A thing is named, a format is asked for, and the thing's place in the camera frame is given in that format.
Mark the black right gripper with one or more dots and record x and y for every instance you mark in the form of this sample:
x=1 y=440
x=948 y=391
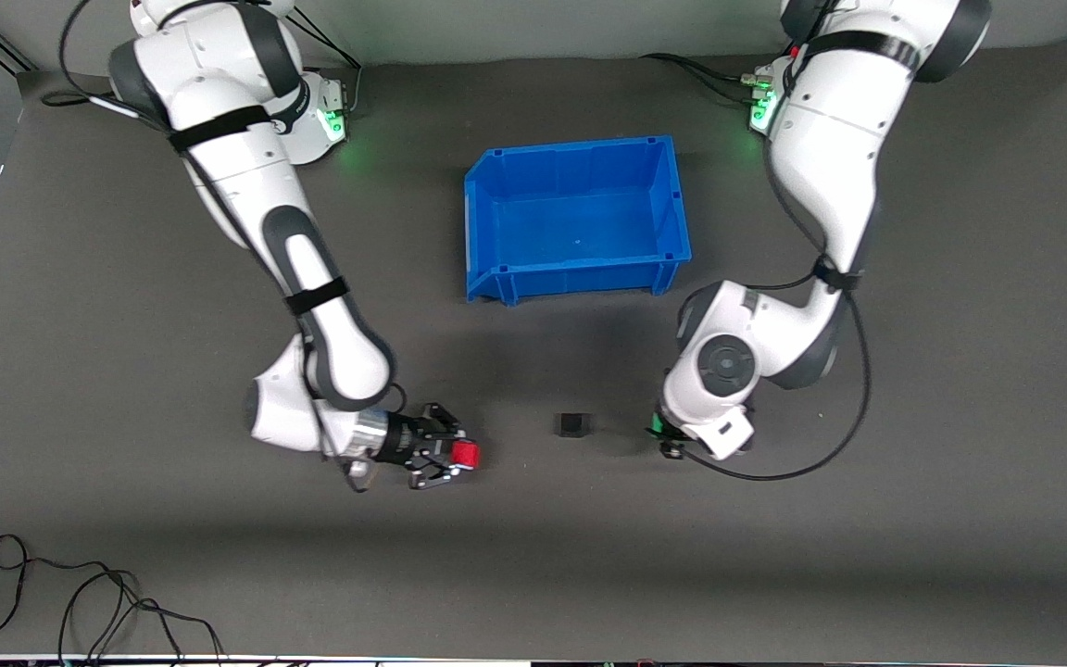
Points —
x=407 y=439

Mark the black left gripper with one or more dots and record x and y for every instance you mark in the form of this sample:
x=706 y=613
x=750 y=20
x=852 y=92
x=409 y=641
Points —
x=671 y=431

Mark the small green cube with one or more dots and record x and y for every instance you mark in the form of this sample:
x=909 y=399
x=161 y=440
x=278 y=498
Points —
x=657 y=428

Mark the small red cube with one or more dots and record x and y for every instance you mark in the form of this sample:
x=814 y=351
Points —
x=467 y=454

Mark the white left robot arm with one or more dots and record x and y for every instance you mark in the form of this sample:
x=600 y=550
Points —
x=830 y=139

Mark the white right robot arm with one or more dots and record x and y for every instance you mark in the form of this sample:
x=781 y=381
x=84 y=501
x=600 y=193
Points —
x=219 y=139

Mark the small black cube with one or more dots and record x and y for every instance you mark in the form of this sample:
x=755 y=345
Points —
x=571 y=426

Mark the dark grey table mat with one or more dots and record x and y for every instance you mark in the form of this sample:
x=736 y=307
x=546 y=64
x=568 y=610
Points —
x=533 y=556

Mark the blue plastic storage bin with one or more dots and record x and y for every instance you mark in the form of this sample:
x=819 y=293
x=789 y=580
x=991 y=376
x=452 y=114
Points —
x=580 y=222

